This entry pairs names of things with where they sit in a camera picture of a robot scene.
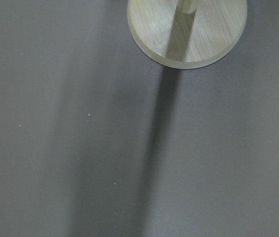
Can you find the wooden mug tree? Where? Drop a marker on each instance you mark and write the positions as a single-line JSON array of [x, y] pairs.
[[186, 34]]

